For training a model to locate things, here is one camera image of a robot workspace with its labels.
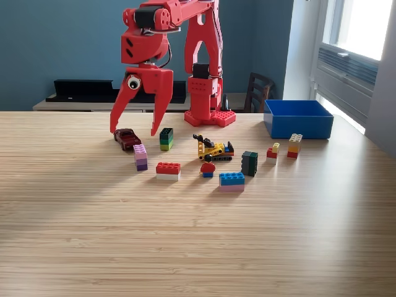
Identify pink purple brick stack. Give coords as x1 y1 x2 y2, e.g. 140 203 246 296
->
133 144 149 172

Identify yellow toy digger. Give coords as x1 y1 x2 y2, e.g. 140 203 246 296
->
192 133 235 162

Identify toy figure red shirt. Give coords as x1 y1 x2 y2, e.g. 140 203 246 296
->
200 153 217 179

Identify blue plastic bin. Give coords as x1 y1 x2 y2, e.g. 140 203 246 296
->
262 99 334 140

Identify dark red toy car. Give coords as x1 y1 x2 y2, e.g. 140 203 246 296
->
113 128 142 152

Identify pale wooden sideboard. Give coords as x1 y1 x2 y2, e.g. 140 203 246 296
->
32 92 248 113

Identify red white brick stack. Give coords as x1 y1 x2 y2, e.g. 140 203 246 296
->
155 161 182 182

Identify dark wooden chair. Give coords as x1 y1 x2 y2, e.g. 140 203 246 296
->
243 72 276 114

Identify blue pink brick stack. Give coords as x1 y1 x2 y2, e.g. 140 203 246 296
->
218 172 246 192

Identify grey dark green brick stack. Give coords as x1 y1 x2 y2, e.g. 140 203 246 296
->
240 150 259 178

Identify small red white yellow bricks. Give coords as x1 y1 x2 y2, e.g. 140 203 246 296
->
266 142 281 165

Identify cream orange red brick stack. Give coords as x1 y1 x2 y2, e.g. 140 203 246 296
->
286 133 303 160

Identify grey radiator unit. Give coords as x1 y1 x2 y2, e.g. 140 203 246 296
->
314 43 380 124

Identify white window frame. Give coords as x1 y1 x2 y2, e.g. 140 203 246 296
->
321 0 392 61

